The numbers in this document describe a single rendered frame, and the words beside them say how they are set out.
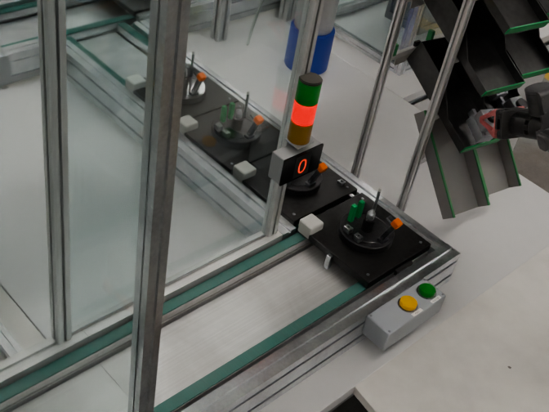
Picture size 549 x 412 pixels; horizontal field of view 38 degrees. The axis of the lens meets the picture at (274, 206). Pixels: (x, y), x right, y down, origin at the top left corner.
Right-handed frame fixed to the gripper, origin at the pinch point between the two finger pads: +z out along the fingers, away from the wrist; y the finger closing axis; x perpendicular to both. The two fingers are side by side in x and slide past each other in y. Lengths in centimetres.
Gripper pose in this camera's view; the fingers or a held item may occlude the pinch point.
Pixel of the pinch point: (489, 118)
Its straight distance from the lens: 197.6
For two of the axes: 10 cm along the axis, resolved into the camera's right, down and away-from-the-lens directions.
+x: 0.2, 9.7, 2.5
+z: -4.8, -2.1, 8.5
